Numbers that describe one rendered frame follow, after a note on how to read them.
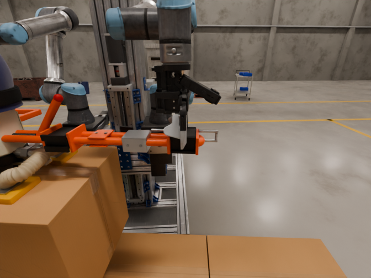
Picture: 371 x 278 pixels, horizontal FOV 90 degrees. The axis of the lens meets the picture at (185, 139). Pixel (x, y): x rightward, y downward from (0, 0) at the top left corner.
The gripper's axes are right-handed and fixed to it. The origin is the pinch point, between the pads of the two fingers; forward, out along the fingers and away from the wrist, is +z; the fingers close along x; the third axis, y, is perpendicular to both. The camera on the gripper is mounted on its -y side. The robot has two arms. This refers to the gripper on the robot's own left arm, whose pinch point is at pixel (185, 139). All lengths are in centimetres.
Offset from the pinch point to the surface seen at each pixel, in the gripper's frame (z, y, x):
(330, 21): -189, -723, -1153
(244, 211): 120, -52, -94
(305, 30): -146, -591, -1139
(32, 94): 86, 537, -548
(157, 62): -6, 150, -738
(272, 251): 66, -41, -14
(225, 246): 66, -19, -16
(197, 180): 119, -6, -142
